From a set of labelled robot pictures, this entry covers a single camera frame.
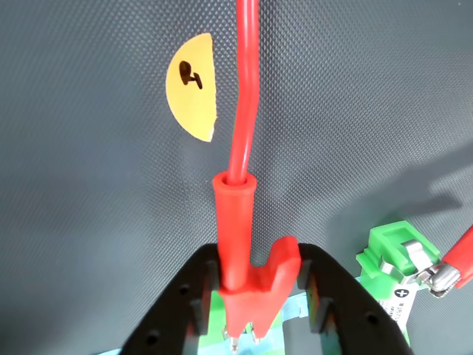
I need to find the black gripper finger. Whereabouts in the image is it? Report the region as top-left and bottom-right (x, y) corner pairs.
(296, 243), (414, 355)
(118, 243), (223, 355)

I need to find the green battery holder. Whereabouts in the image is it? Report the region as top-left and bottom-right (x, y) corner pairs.
(355, 220), (443, 355)

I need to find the orange sticker clip mark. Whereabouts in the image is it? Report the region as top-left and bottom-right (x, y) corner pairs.
(165, 32), (218, 143)

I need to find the green bulb holder board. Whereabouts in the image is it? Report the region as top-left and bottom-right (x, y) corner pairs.
(195, 290), (287, 355)

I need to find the red wire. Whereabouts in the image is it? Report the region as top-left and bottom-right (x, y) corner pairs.
(228, 0), (259, 184)

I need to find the red alligator clip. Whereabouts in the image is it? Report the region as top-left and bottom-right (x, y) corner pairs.
(417, 223), (473, 299)
(211, 171), (301, 354)

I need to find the dark grey work mat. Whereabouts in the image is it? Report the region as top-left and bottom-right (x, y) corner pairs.
(0, 0), (473, 355)

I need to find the white AA battery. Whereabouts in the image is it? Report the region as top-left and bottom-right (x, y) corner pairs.
(376, 284), (421, 328)

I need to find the long blue masking tape strip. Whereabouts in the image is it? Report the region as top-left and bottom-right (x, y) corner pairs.
(98, 294), (310, 355)

